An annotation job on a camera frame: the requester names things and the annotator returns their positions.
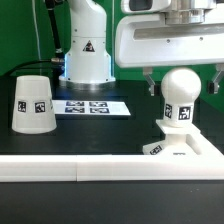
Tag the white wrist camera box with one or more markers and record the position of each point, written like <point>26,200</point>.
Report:
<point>144,6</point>

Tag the white lamp shade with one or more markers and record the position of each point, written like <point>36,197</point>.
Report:
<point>33,111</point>

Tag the white boundary bar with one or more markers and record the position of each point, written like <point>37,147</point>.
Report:
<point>201,146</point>
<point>32,168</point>

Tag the white right boundary bar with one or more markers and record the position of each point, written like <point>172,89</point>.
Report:
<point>201,146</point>

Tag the white lamp base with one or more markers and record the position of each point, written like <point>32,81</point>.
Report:
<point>175,142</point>

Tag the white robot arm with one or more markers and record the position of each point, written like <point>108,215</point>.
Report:
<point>88,65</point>

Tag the white front boundary bar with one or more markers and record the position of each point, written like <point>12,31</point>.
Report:
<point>32,168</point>

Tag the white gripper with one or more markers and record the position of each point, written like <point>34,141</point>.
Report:
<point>147,41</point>

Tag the white fiducial marker sheet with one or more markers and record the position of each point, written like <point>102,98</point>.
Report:
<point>113,108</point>

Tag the white lamp bulb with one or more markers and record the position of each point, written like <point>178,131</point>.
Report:
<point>180,88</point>

